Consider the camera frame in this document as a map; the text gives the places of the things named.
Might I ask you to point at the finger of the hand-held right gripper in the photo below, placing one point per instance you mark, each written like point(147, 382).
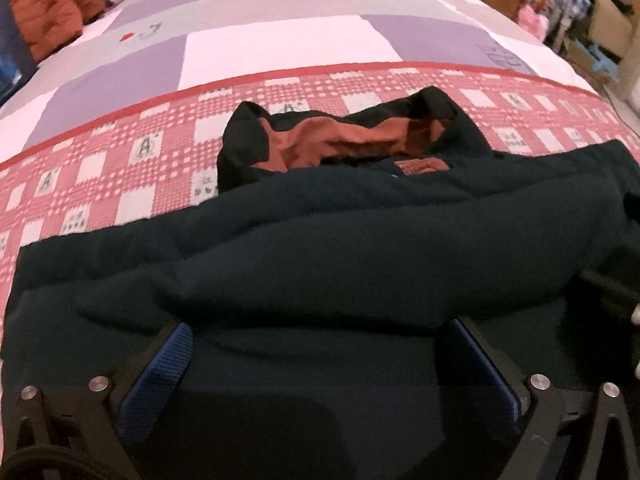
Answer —
point(615, 290)

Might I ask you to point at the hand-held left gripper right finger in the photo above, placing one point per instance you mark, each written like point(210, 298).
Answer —
point(482, 367)

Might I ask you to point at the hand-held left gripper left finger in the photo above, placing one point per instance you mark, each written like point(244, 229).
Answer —
point(161, 366)

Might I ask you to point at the dark green jacket rust lining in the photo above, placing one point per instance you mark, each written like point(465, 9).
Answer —
point(325, 260)

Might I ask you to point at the open cardboard box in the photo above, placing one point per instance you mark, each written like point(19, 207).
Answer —
point(612, 17)

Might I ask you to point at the pink plush item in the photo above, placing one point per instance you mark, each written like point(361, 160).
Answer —
point(532, 22)

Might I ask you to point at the dark blue bag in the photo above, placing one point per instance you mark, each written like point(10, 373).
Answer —
point(12, 45)

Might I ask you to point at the rust puffer jacket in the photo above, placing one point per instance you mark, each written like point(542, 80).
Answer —
point(50, 7)

